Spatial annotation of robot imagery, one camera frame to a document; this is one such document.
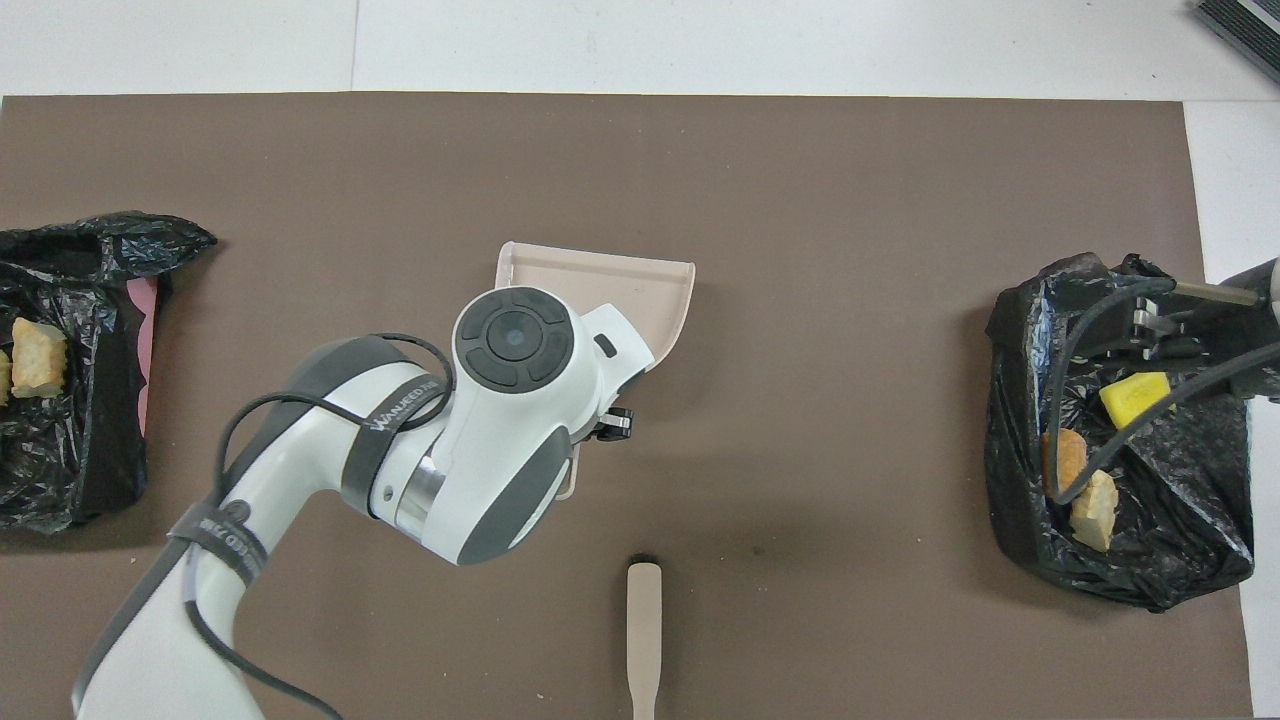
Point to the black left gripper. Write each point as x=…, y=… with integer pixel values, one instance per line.
x=588, y=432

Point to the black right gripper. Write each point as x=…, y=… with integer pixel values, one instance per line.
x=1195, y=325

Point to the yellow sponge piece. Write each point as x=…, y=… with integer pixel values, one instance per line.
x=1135, y=397

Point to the beige plastic dustpan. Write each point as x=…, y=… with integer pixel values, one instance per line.
x=620, y=285

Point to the brown round bread roll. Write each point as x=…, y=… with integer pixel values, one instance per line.
x=1070, y=455

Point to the orange white striped bread piece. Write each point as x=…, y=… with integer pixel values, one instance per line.
x=1095, y=510

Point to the beige brush black bristles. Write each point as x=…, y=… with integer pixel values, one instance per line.
x=644, y=620

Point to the large beige crumbly chunk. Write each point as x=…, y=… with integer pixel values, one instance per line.
x=38, y=358

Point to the small beige crumbly chunk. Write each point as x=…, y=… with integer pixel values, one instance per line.
x=4, y=375

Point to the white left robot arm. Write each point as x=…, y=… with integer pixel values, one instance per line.
x=510, y=340

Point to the black trash bag liner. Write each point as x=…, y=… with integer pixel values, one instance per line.
x=1180, y=520
x=60, y=470

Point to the pink plastic bin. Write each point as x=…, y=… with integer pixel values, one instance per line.
x=143, y=295

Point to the brown table mat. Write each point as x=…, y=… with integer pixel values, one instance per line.
x=800, y=200

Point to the dark ribbed object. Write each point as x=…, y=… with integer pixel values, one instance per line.
x=1245, y=25

